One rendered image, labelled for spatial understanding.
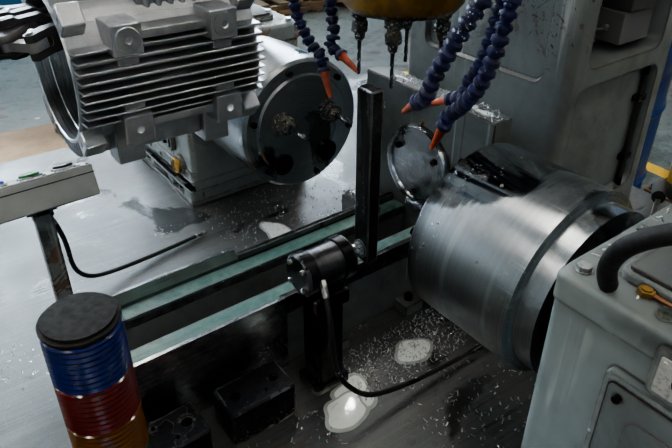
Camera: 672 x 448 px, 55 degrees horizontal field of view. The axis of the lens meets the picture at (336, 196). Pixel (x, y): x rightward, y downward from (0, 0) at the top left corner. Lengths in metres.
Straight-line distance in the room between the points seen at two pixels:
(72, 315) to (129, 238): 0.85
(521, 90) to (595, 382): 0.54
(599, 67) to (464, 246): 0.43
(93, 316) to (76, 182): 0.56
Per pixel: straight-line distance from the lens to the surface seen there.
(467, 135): 1.02
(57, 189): 1.05
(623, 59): 1.15
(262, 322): 0.95
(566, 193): 0.78
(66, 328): 0.51
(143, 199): 1.49
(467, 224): 0.78
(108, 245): 1.36
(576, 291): 0.66
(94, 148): 0.69
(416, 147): 1.11
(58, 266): 1.12
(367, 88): 0.79
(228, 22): 0.68
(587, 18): 1.02
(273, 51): 1.21
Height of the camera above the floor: 1.54
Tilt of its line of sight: 31 degrees down
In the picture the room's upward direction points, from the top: straight up
